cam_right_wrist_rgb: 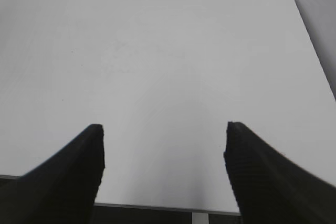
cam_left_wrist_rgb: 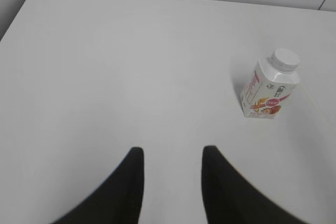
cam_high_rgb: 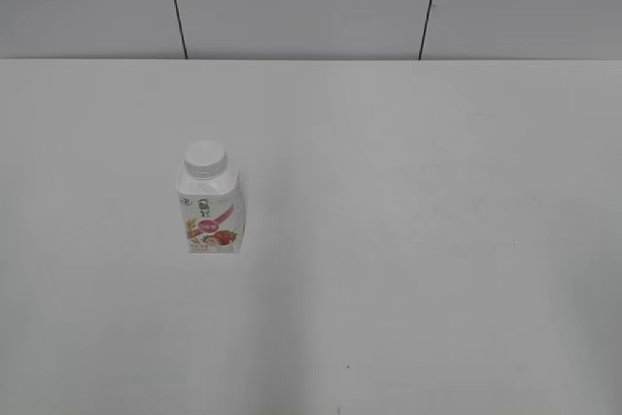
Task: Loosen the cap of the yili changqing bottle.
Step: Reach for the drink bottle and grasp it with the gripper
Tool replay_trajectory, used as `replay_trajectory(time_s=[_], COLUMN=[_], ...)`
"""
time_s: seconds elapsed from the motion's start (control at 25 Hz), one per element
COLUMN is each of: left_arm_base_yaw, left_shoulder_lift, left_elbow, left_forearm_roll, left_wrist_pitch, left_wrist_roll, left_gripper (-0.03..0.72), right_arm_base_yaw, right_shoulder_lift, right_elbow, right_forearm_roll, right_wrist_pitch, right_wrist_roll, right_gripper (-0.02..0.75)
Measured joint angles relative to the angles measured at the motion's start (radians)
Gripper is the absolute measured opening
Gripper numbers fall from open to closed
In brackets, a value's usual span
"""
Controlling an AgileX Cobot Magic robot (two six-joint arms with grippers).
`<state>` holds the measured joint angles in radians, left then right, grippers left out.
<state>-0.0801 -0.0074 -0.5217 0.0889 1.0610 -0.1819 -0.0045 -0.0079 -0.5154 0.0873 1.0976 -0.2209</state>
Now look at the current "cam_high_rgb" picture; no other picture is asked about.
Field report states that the white strawberry yogurt bottle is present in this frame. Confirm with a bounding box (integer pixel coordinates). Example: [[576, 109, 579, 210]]
[[176, 158, 246, 254]]

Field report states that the white plastic bottle cap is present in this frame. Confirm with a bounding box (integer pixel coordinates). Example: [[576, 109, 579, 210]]
[[184, 140, 228, 180]]

